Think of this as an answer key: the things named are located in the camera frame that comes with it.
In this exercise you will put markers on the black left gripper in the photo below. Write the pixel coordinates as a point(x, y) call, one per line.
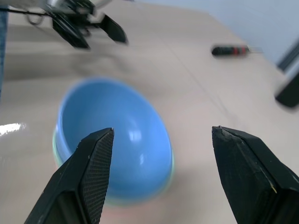
point(70, 10)

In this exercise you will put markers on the grey ribbed panel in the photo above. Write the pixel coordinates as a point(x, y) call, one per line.
point(290, 57)

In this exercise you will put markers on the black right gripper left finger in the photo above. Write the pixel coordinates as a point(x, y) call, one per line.
point(77, 186)

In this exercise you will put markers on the blue denim trouser leg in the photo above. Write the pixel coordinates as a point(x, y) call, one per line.
point(2, 46)

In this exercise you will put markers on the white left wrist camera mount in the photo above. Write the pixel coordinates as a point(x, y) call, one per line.
point(97, 19)

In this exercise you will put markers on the blue bowl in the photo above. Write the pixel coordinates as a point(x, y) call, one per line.
point(112, 121)

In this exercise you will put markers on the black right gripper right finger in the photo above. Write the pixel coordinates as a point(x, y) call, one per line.
point(252, 182)

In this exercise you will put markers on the black block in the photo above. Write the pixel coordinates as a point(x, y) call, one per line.
point(288, 93)

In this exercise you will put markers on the black marker with red bands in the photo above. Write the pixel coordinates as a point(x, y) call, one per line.
point(227, 50)

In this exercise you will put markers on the green bowl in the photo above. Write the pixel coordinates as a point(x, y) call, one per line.
point(55, 154)

